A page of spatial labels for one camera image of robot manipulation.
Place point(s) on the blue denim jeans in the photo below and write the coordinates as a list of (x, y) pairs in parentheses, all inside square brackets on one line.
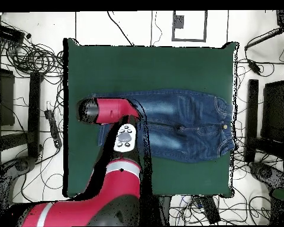
[(191, 127)]

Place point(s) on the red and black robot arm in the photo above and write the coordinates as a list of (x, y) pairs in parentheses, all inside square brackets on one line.
[(113, 196)]

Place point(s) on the dark green table cloth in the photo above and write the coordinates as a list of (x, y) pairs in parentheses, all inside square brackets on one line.
[(144, 68)]

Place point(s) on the black power strip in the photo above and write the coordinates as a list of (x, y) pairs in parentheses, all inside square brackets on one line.
[(53, 127)]

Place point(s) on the black floor bar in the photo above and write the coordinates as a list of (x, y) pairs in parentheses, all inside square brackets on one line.
[(210, 210)]

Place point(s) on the black power adapter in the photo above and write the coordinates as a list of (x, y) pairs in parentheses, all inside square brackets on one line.
[(254, 66)]

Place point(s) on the grey stand foot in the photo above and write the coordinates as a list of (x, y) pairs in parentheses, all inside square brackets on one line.
[(265, 173), (21, 164)]

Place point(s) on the black rod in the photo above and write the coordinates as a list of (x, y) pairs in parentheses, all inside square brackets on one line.
[(265, 37)]

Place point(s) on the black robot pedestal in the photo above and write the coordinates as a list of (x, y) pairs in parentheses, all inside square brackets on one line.
[(165, 210)]

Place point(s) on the black metal frame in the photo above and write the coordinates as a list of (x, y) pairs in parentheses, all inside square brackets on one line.
[(34, 106), (252, 106)]

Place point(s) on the black network switch box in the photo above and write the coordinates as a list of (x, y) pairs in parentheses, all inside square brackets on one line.
[(8, 33)]

